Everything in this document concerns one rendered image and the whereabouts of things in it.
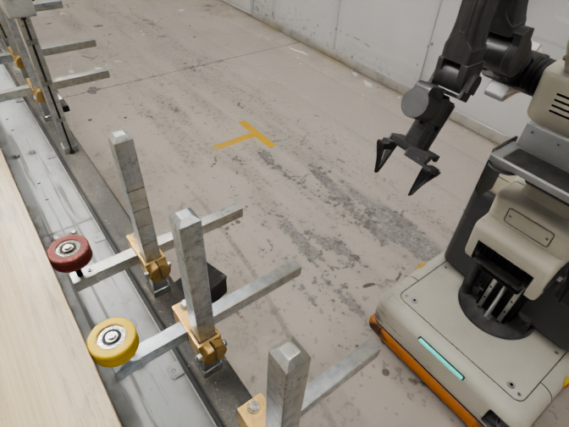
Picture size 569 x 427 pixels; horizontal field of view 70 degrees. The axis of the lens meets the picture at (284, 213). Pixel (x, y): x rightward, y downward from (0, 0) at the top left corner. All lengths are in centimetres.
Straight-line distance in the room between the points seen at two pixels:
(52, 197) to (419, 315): 136
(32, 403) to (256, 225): 162
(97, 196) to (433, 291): 125
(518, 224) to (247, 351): 111
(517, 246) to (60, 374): 106
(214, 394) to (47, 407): 32
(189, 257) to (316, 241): 156
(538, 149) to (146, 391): 104
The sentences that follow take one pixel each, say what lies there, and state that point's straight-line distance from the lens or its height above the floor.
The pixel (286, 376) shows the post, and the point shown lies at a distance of 48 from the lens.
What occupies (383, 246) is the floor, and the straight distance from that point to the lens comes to 221.
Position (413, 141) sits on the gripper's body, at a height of 109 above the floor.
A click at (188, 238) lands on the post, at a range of 61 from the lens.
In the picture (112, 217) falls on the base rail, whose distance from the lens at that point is 131.
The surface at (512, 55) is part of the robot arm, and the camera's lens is 98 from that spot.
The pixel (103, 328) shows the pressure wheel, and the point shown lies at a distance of 80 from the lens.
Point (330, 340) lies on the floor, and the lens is 181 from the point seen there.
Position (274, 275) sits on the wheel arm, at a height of 82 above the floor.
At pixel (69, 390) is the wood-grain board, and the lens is 77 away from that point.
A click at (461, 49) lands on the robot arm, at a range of 88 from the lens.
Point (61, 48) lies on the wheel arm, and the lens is 209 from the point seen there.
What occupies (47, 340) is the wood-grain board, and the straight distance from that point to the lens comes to 83.
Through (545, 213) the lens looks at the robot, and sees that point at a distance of 120.
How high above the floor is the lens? 155
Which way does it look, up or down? 43 degrees down
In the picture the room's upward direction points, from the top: 4 degrees clockwise
